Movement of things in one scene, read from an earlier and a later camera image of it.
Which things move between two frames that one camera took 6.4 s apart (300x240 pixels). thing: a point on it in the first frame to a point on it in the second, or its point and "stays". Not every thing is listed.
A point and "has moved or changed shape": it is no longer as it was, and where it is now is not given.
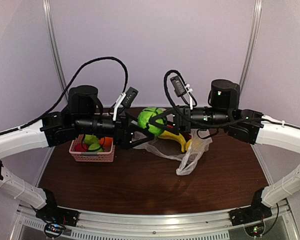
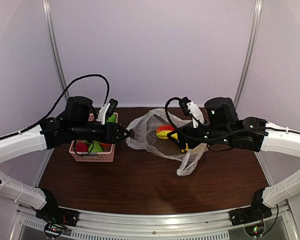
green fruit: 144,116 has moved or changed shape
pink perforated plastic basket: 90,156 stays
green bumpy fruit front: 94,147 stays
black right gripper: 183,126 to 185,130
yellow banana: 184,145 stays
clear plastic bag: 199,143 stays
